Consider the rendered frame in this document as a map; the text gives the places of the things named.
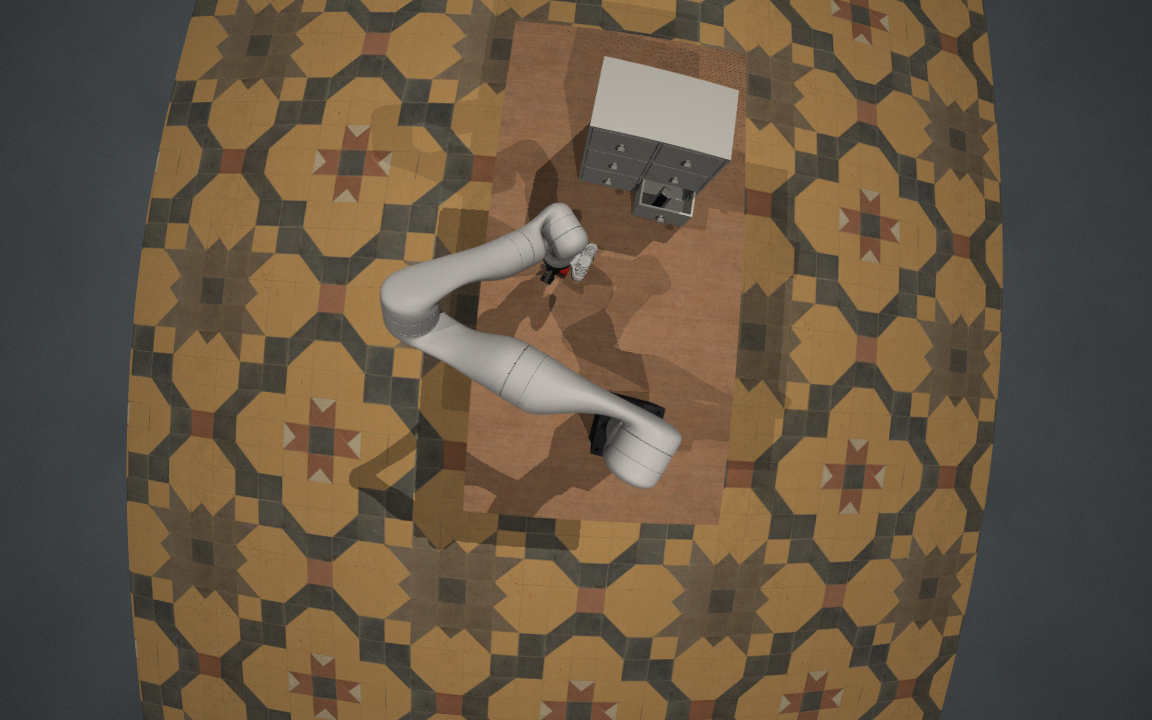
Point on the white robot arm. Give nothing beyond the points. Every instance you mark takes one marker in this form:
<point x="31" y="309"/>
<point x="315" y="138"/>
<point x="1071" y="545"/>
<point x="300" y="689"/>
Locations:
<point x="511" y="368"/>

